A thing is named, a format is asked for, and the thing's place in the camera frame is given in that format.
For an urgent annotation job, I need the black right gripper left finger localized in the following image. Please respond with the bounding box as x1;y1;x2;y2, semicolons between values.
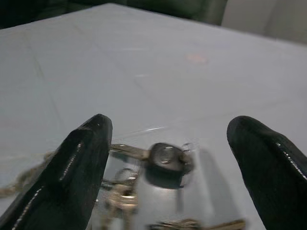
0;114;113;230

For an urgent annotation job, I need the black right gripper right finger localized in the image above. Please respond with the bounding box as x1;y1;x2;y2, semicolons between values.
226;115;307;230

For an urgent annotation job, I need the silver key bunch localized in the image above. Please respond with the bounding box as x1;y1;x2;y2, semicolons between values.
102;167;140;218

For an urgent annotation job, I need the black-headed key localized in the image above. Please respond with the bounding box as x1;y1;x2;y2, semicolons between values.
110;142;195;173

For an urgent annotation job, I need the tan braided cord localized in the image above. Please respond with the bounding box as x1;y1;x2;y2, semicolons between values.
0;150;60;200

